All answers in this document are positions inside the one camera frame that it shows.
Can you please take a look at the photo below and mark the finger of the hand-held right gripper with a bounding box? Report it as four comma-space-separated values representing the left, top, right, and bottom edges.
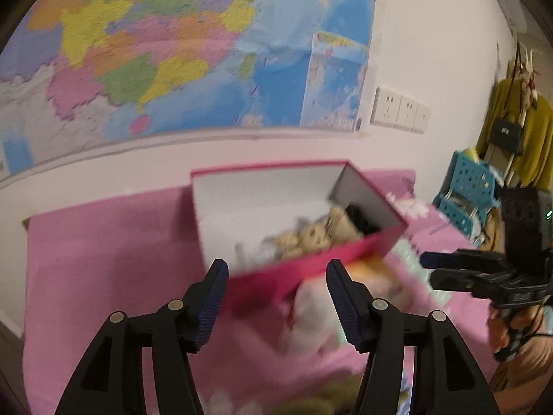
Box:
420, 248, 510, 272
429, 268, 515, 300

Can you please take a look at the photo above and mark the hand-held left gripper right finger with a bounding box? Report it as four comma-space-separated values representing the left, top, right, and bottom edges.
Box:
326, 258, 504, 415

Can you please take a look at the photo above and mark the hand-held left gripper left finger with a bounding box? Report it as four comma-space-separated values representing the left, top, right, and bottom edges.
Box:
54, 258, 229, 415

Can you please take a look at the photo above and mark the white teal tissue pack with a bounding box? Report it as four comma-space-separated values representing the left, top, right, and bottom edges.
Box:
276, 255, 416, 352

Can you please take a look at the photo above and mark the red cardboard box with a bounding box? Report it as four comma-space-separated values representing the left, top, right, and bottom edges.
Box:
190, 161, 409, 308

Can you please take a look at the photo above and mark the green plush toy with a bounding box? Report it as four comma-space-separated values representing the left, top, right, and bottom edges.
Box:
268, 374, 361, 415

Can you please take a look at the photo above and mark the person's right forearm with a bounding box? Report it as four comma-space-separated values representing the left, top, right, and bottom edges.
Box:
493, 305, 553, 394

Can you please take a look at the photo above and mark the black shoulder bag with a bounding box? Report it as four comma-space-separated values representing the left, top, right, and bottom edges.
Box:
490, 118, 524, 153

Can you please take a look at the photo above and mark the black fuzzy soft item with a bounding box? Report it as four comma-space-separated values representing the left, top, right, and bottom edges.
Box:
343, 203, 383, 237

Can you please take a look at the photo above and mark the person's right hand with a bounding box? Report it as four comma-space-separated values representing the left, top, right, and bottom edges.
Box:
487, 303, 533, 355

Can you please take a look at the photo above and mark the blue plastic basket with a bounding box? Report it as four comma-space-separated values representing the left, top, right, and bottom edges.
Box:
432, 194, 490, 235
438, 150, 503, 208

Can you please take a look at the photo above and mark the beige plush toy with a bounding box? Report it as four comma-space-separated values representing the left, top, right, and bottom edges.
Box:
263, 206, 364, 265

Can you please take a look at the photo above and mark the mustard yellow coat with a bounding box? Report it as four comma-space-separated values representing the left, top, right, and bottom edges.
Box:
475, 79, 553, 187

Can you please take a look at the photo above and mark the pink daisy print blanket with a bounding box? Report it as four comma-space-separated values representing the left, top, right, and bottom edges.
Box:
24, 168, 497, 415

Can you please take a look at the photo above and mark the pink hanging ornament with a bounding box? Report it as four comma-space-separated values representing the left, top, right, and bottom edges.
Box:
517, 63, 541, 110

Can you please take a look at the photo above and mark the white coat rack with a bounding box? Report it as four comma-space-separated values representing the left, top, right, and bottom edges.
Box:
484, 42, 544, 184

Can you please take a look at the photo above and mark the black cable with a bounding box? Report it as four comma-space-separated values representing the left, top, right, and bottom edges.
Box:
510, 296, 553, 339

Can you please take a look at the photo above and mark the white wall socket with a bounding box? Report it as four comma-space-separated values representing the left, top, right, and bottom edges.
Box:
370, 87, 402, 129
396, 95, 420, 131
412, 104, 432, 134

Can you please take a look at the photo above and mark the colourful map wall poster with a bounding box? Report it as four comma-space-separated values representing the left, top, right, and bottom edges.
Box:
0, 0, 376, 182

